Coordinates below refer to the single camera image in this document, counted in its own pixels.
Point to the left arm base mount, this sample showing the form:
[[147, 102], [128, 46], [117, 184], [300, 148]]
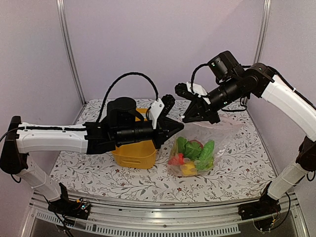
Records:
[[79, 208]]

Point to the yellow lemon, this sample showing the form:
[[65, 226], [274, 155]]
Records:
[[188, 169]]

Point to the aluminium frame post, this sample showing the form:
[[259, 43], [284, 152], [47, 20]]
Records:
[[69, 51], [263, 30]]

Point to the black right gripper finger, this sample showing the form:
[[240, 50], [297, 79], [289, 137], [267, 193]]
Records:
[[195, 108], [196, 119]]

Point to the left aluminium frame post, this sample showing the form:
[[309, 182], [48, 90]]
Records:
[[69, 51]]

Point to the right aluminium frame post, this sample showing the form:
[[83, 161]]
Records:
[[263, 30]]

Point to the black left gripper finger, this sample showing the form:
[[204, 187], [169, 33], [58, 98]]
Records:
[[170, 123], [169, 132]]

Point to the clear zip top bag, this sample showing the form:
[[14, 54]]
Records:
[[221, 133]]

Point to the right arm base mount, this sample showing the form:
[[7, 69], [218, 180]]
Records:
[[264, 206]]

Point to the floral table mat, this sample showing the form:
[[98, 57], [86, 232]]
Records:
[[242, 172]]

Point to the green cucumber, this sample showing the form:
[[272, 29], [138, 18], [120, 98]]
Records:
[[206, 159]]

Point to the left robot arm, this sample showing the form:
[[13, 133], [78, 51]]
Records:
[[23, 138]]

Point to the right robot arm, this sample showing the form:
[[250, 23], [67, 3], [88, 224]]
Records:
[[277, 92]]

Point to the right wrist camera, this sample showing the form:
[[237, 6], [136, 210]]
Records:
[[191, 91]]

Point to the yellow plastic basket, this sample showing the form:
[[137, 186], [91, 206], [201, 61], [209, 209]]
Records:
[[141, 155]]

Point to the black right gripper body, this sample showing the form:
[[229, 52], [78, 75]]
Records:
[[232, 92]]

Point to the front aluminium rail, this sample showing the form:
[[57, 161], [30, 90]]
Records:
[[116, 217]]

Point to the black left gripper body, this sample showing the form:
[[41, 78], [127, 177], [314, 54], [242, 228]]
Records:
[[130, 135]]

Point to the orange carrot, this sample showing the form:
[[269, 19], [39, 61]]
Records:
[[184, 151]]

